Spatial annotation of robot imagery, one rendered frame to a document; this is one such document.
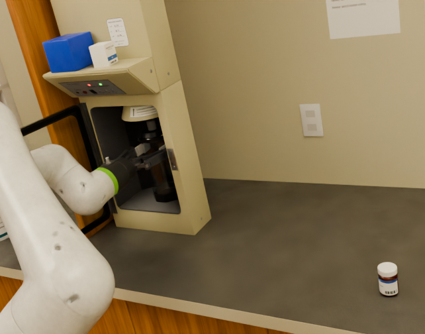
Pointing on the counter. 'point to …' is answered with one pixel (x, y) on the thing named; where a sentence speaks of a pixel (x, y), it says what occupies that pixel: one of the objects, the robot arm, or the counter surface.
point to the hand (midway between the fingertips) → (156, 146)
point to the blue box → (69, 52)
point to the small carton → (103, 54)
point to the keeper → (172, 159)
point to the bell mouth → (139, 112)
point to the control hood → (139, 87)
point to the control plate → (92, 87)
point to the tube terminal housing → (168, 97)
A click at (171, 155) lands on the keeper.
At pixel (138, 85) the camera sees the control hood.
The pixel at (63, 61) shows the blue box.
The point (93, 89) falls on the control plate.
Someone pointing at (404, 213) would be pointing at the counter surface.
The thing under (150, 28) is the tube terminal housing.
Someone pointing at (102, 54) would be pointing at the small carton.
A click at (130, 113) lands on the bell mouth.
